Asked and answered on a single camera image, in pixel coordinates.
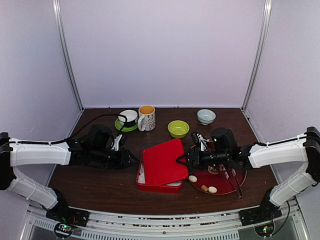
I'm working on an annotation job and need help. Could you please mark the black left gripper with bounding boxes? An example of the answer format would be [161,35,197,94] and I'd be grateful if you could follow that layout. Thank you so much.
[91,146,140,171]

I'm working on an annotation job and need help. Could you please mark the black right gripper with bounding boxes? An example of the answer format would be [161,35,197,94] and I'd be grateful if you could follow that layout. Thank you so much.
[175,148,230,171]

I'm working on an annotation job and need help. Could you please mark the red tin lid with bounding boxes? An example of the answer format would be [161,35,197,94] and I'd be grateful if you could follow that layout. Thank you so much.
[141,138,189,185]

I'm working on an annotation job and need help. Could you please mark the red tin box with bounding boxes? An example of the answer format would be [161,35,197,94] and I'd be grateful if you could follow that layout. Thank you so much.
[136,160,183,194]

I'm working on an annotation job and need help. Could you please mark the pink tongs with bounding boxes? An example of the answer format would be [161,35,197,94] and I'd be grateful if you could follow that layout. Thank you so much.
[219,164,243,199]

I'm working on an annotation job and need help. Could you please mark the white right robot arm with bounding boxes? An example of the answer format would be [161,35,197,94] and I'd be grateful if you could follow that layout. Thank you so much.
[176,126,320,221]

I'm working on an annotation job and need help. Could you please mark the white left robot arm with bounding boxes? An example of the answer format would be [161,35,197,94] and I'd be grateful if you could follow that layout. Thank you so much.
[0,124,138,222]

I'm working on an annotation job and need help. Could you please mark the white spiral chocolate left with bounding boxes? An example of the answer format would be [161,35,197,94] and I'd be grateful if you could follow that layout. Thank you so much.
[188,175,198,183]

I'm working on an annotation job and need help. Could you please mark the white spiral chocolate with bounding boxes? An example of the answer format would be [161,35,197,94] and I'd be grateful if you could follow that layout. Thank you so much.
[188,175,198,183]
[208,186,218,194]

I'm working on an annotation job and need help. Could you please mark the tan caramel chocolate front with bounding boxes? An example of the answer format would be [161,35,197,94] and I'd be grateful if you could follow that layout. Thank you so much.
[201,185,209,192]

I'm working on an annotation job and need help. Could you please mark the white spiral chocolate front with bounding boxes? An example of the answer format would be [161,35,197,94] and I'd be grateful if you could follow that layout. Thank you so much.
[208,186,218,194]

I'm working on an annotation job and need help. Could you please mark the lime green bowl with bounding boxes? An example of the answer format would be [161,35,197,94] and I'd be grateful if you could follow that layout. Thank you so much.
[167,120,190,139]

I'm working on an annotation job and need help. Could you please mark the green saucer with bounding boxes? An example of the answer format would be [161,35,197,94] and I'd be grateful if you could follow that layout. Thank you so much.
[114,118,138,132]

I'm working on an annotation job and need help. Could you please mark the round red tray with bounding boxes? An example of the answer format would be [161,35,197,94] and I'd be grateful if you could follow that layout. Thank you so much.
[187,165,247,197]

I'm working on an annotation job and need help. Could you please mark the white dark-banded cup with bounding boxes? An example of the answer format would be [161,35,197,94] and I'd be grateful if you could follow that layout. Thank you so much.
[118,109,139,123]

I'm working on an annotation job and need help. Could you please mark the patterned mug yellow inside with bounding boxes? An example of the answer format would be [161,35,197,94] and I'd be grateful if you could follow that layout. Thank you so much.
[137,105,156,132]

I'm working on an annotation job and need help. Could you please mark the pale blue ceramic bowl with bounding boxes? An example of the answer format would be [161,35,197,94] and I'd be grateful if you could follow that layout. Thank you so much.
[197,109,216,126]

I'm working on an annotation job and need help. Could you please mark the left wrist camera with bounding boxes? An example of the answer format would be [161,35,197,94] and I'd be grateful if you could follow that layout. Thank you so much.
[111,134,127,151]

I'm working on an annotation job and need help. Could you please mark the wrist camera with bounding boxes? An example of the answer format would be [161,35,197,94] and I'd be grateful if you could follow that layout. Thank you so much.
[111,134,127,151]
[190,131,210,152]

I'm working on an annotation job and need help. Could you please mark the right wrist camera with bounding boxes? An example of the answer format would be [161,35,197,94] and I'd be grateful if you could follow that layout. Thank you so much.
[190,131,210,152]

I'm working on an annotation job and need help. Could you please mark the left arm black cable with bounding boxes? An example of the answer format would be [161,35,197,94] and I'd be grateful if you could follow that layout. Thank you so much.
[7,113,128,146]

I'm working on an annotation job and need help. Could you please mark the aluminium front rail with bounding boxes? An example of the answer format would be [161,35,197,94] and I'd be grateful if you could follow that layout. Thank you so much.
[24,197,301,240]

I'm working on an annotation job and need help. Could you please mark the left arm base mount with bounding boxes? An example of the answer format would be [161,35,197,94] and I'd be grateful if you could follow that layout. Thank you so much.
[45,208,90,239]

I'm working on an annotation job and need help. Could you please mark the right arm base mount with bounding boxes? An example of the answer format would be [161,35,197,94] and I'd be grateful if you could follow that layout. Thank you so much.
[238,207,282,237]

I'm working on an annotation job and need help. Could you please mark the left aluminium frame post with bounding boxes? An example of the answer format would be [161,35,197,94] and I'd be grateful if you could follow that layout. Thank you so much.
[52,0,84,112]

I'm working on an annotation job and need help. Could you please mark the aluminium frame post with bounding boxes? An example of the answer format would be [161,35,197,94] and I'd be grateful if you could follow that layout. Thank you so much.
[241,0,273,113]
[52,0,84,112]

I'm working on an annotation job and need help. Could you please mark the right aluminium frame post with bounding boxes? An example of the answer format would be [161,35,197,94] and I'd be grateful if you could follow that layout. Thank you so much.
[241,0,273,113]

